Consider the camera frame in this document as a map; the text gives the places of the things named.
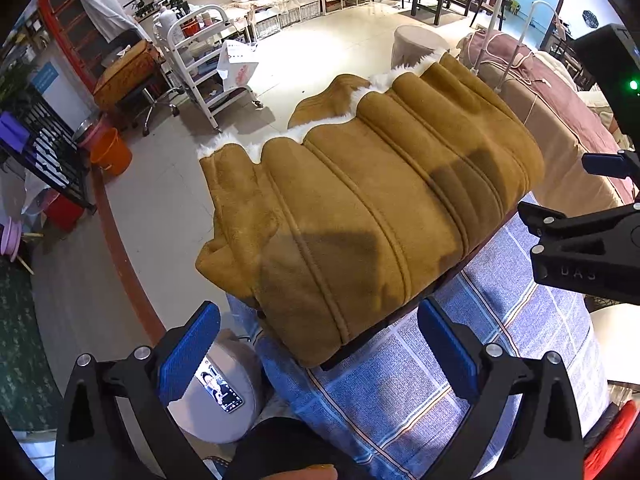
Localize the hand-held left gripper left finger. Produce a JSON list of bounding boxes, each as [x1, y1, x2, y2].
[[55, 300, 222, 480]]

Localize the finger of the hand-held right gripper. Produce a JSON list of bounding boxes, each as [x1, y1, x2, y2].
[[517, 200, 640, 306], [581, 150, 640, 179]]

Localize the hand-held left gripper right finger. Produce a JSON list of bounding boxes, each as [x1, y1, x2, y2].
[[416, 297, 586, 480]]

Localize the tan suede fur-lined jacket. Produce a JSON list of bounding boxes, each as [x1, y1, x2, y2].
[[194, 50, 546, 368]]

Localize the person's left hand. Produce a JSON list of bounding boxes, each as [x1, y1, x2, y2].
[[270, 464, 337, 480]]

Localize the smartphone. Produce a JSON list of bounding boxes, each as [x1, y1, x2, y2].
[[197, 357, 247, 415]]

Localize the white round stool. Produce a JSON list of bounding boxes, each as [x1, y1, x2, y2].
[[167, 328, 265, 443]]

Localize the blue plaid blanket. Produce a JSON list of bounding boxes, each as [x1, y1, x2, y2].
[[226, 195, 613, 480]]

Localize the brown covered massage bed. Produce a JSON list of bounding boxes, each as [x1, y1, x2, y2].
[[457, 30, 638, 206]]

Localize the person's black clothing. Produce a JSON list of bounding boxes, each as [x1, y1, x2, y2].
[[240, 417, 361, 480]]

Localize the green patterned rug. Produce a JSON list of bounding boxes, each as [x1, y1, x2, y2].
[[0, 255, 66, 433]]

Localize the red bucket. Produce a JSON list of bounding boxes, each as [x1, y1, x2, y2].
[[45, 191, 83, 231]]

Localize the red puffer jacket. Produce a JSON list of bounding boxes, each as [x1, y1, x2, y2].
[[582, 400, 640, 480]]

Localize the beige round stool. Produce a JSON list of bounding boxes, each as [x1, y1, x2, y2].
[[391, 25, 451, 68]]

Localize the pink plates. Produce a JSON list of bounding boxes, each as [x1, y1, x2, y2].
[[0, 220, 23, 263]]

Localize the orange bucket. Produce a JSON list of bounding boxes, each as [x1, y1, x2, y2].
[[89, 127, 133, 177]]

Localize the pink basin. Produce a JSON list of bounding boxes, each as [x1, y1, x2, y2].
[[75, 115, 113, 147]]

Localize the black metal rack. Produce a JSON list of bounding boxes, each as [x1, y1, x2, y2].
[[0, 90, 98, 211]]

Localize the white trolley cart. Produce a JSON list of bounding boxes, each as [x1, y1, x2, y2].
[[152, 5, 263, 132]]

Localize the purple cloth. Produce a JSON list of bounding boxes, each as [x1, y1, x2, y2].
[[0, 111, 31, 153]]

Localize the tan swivel chair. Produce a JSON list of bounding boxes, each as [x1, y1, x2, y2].
[[92, 39, 181, 137]]

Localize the white paper bag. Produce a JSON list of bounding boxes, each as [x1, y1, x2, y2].
[[216, 39, 260, 92]]

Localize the white hanging coat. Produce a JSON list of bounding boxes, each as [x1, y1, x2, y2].
[[65, 0, 151, 43]]

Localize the red shelf frame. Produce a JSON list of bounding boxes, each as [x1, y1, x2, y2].
[[37, 0, 106, 91]]

